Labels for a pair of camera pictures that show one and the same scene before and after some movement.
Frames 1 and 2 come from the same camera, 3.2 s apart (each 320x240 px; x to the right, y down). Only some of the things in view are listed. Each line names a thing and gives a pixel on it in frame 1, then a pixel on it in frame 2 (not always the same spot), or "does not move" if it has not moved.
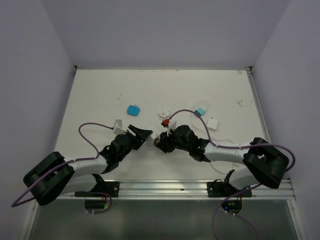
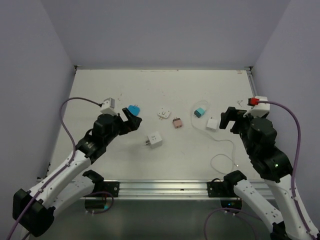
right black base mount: [220, 189] does not move
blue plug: [133, 110] does not move
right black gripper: [164, 143] to [232, 114]
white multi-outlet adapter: [163, 113] does not move
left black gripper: [140, 133] to [134, 121]
